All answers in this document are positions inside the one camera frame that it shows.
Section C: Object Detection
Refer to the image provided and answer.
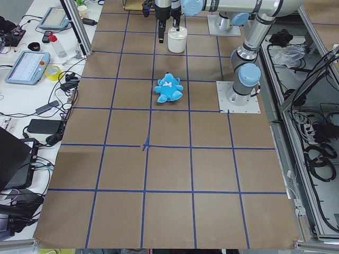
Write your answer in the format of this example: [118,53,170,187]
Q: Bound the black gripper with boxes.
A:
[154,0,182,43]

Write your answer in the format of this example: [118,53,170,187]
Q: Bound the white trash can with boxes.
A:
[168,26,188,53]

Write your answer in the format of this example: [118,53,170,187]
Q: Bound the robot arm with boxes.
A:
[142,1,304,43]
[226,13,275,106]

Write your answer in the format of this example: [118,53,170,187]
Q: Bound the blue teddy bear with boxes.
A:
[154,72,183,103]

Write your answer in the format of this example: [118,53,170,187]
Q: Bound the white paper cup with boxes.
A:
[77,5,88,19]

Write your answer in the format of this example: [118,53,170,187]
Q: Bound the clear bottle red cap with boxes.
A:
[49,32,67,58]

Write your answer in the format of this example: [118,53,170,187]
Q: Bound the far teach pendant tablet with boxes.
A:
[38,7,69,31]

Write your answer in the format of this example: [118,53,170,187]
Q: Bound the teach pendant tablet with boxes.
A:
[5,51,50,85]
[38,7,69,31]

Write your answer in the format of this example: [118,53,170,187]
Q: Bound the black cloth bundle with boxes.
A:
[269,29,293,47]

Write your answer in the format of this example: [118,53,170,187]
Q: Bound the crumpled white cloth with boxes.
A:
[272,46,306,68]

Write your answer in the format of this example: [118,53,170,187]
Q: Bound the yellow tape roll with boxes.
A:
[44,65,61,81]

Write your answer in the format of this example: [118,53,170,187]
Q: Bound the small black bowl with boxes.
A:
[28,42,41,52]

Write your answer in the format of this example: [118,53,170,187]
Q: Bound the near teach pendant tablet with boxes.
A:
[5,51,50,85]

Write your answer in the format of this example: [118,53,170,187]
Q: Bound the black power brick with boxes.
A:
[27,119,62,134]

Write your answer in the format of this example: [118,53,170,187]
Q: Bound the black laptop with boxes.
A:
[1,128,38,191]

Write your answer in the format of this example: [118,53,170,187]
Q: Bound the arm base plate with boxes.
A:
[207,13,241,37]
[216,81,261,114]

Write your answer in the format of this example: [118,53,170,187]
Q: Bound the aluminium frame post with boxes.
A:
[60,0,92,56]

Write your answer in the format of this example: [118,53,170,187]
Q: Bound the coiled black cables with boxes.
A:
[303,145,336,183]

